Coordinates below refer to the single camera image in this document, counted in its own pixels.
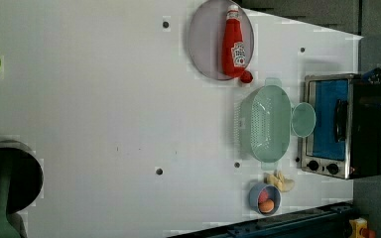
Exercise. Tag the small blue bowl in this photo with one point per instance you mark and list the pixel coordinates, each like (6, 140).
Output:
(255, 191)

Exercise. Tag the mint green plastic strainer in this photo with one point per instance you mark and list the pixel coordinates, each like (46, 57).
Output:
(264, 124)

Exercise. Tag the yellow orange toy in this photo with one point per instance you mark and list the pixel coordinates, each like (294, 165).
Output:
(360, 229)

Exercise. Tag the green spatula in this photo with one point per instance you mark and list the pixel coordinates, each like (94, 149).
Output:
(6, 229)

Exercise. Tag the red toy strawberry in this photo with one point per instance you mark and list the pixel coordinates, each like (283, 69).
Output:
(246, 77)

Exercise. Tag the orange toy fruit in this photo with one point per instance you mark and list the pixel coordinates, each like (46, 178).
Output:
(266, 206)

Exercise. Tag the black cooking pot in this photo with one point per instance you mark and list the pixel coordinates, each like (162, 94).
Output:
(26, 178)

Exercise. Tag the peeled toy banana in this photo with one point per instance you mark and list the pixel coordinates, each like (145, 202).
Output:
(280, 182)

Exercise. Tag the round grey plate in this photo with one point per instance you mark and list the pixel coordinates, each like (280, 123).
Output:
(205, 37)

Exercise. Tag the blue metal frame rail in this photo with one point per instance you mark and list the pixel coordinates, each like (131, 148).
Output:
(329, 221)

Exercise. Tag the mint green cup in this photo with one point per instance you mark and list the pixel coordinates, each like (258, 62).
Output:
(303, 120)

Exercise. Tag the red ketchup bottle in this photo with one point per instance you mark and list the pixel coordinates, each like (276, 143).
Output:
(233, 56)

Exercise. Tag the pink toy fruit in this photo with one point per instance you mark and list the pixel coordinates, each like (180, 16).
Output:
(263, 196)

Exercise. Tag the black steel toaster oven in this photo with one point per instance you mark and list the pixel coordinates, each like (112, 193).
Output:
(346, 141)

